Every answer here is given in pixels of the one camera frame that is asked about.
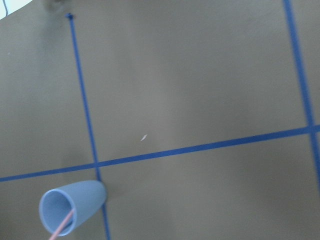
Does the blue plastic cup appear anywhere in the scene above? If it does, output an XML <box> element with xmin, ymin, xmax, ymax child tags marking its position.
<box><xmin>38</xmin><ymin>180</ymin><xmax>107</xmax><ymax>237</ymax></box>

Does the pink chopstick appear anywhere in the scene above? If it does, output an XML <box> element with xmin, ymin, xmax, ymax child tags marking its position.
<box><xmin>49</xmin><ymin>209</ymin><xmax>74</xmax><ymax>240</ymax></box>

